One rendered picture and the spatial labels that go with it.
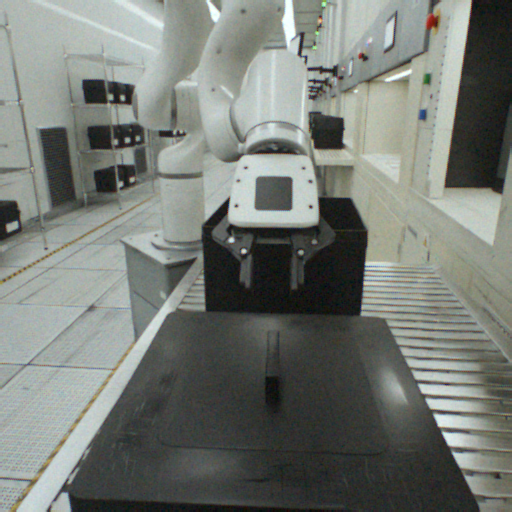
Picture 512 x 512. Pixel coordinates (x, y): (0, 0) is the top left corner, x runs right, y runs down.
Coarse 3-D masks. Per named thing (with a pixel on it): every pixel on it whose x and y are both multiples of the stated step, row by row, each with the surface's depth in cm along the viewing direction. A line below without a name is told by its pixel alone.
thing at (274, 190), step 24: (240, 168) 49; (264, 168) 48; (288, 168) 48; (312, 168) 49; (240, 192) 47; (264, 192) 47; (288, 192) 47; (312, 192) 47; (240, 216) 46; (264, 216) 45; (288, 216) 45; (312, 216) 45; (240, 240) 49; (264, 240) 49; (288, 240) 49
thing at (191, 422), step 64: (192, 320) 53; (256, 320) 53; (320, 320) 53; (384, 320) 53; (128, 384) 41; (192, 384) 40; (256, 384) 40; (320, 384) 40; (384, 384) 41; (128, 448) 33; (192, 448) 33; (256, 448) 33; (320, 448) 33; (384, 448) 33; (448, 448) 33
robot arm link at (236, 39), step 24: (240, 0) 55; (264, 0) 55; (216, 24) 57; (240, 24) 56; (264, 24) 57; (216, 48) 58; (240, 48) 59; (216, 72) 59; (240, 72) 62; (216, 96) 59; (216, 120) 57; (216, 144) 58
